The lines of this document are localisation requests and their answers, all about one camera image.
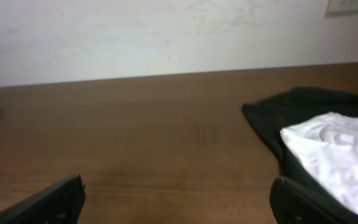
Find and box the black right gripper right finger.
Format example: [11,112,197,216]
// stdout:
[269,177,358,224]

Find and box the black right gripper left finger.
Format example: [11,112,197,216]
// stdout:
[0,174,86,224]

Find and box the white t-shirt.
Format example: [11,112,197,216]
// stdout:
[280,112,358,214]

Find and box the dark green t-shirt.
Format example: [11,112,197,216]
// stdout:
[242,87,358,207]

